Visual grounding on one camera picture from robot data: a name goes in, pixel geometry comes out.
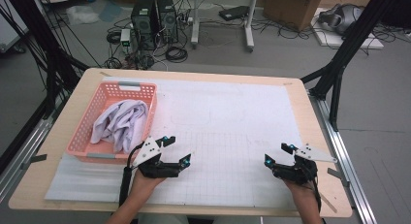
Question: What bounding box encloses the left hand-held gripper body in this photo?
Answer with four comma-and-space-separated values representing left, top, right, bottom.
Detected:
131, 136, 182, 179

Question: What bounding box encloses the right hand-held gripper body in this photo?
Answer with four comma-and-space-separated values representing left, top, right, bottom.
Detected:
272, 144, 338, 186

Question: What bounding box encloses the lilac printed towel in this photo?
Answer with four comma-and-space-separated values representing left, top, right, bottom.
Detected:
89, 99, 150, 154

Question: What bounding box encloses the pink plastic basket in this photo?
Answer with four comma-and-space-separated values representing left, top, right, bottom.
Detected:
65, 80, 159, 165

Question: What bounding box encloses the person's right hand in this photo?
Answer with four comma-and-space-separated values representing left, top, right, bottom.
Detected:
284, 180, 319, 208

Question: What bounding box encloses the person's left hand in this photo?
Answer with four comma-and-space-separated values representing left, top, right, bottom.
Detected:
129, 170, 168, 203

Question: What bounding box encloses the white grid mat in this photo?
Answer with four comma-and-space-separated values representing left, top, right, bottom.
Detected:
44, 76, 314, 210

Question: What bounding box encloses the small white electronic device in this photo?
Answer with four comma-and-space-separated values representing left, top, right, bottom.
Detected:
119, 28, 132, 54

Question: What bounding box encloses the white foam board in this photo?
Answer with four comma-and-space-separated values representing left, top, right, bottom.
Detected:
310, 7, 385, 50

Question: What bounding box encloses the large black computer tower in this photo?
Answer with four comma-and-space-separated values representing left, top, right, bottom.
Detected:
130, 0, 159, 51

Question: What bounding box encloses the white metal stand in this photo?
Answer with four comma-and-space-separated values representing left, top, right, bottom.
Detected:
190, 0, 260, 53

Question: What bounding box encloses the slim black computer tower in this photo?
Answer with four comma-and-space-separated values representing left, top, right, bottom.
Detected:
156, 0, 179, 44

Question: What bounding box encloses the grey rounded device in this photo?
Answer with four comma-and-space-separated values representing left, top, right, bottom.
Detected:
318, 3, 364, 36

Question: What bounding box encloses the open cardboard box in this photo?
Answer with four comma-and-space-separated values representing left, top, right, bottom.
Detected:
262, 0, 324, 32

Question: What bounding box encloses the flat black box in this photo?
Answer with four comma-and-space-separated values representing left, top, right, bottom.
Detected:
218, 5, 251, 22

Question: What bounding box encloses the clear plastic bag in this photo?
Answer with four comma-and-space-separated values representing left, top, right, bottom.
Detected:
66, 4, 100, 25

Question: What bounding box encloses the white cabinet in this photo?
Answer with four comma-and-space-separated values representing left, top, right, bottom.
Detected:
0, 0, 29, 53

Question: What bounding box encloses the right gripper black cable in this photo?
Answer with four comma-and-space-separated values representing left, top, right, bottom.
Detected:
308, 172, 323, 215

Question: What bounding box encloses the grey metal bracket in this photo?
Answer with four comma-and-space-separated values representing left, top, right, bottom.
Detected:
20, 153, 48, 171
327, 167, 351, 188

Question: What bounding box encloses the aluminium rail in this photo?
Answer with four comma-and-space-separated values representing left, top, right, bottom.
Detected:
308, 91, 378, 224
0, 97, 64, 203

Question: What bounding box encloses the coil of black cable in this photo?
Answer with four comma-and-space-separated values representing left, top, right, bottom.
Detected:
165, 46, 189, 64

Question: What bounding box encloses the tangle of black floor cables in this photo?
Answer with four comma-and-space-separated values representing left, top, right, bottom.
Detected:
251, 18, 411, 46

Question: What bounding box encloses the black metal frame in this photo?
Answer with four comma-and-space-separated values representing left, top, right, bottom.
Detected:
0, 0, 90, 174
300, 0, 401, 132

